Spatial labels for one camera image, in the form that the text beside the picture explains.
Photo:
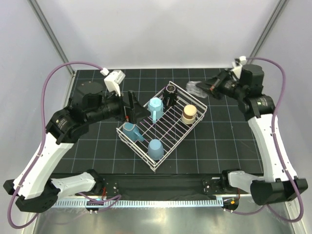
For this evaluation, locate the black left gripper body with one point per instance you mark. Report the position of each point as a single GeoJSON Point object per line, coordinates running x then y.
{"type": "Point", "coordinates": [113, 107]}

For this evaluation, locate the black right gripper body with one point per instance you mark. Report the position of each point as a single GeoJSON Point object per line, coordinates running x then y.
{"type": "Point", "coordinates": [229, 87]}

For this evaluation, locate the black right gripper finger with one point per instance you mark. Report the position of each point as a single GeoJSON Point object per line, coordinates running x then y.
{"type": "Point", "coordinates": [217, 95]}
{"type": "Point", "coordinates": [209, 86]}

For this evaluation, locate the teal cup cream inside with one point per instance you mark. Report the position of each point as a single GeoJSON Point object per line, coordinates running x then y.
{"type": "Point", "coordinates": [155, 106]}

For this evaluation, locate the blue glazed ceramic mug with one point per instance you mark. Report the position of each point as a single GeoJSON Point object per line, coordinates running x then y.
{"type": "Point", "coordinates": [132, 132]}

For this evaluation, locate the clear glass cup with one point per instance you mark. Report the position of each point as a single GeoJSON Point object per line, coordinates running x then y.
{"type": "Point", "coordinates": [192, 89]}

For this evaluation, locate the brown and cream cup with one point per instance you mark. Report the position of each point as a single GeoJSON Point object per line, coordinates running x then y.
{"type": "Point", "coordinates": [188, 115]}

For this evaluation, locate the black cup cream inside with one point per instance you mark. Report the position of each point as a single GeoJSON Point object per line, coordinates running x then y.
{"type": "Point", "coordinates": [169, 96]}

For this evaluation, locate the light blue plastic cup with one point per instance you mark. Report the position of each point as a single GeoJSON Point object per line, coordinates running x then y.
{"type": "Point", "coordinates": [155, 149]}

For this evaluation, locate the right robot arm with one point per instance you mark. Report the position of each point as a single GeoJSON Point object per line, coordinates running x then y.
{"type": "Point", "coordinates": [279, 180]}

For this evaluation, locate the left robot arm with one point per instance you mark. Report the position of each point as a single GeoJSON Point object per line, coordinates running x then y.
{"type": "Point", "coordinates": [36, 190]}

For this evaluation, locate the black grid mat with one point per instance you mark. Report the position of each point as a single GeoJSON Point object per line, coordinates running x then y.
{"type": "Point", "coordinates": [222, 140]}

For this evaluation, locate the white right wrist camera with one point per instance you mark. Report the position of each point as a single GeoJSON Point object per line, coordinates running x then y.
{"type": "Point", "coordinates": [237, 66]}

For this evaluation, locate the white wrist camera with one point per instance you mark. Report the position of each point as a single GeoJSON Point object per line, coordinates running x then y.
{"type": "Point", "coordinates": [113, 79]}
{"type": "Point", "coordinates": [237, 66]}

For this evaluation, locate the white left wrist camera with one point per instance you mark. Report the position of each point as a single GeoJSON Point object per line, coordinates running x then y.
{"type": "Point", "coordinates": [113, 79]}

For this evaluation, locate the white wire dish rack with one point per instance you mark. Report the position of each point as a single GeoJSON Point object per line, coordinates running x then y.
{"type": "Point", "coordinates": [170, 129]}

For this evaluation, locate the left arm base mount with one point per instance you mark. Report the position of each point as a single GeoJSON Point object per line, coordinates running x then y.
{"type": "Point", "coordinates": [109, 188]}

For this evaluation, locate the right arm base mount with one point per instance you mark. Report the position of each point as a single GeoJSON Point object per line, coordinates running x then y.
{"type": "Point", "coordinates": [214, 186]}

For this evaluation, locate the white slotted cable duct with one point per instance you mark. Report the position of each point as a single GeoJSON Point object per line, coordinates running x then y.
{"type": "Point", "coordinates": [81, 202]}

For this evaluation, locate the aluminium frame rail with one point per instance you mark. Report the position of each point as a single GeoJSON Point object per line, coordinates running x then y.
{"type": "Point", "coordinates": [290, 207]}

